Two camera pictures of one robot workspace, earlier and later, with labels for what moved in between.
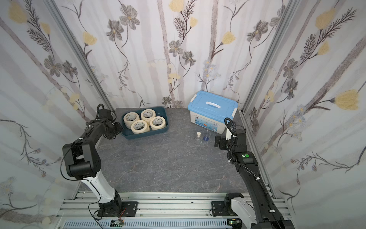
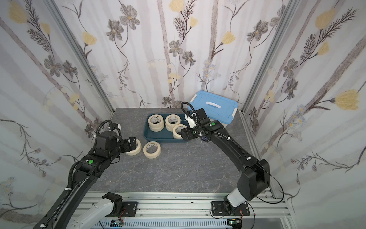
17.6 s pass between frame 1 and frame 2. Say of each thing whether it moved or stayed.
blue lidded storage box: stayed
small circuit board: stayed
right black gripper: moved
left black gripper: moved
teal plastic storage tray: moved
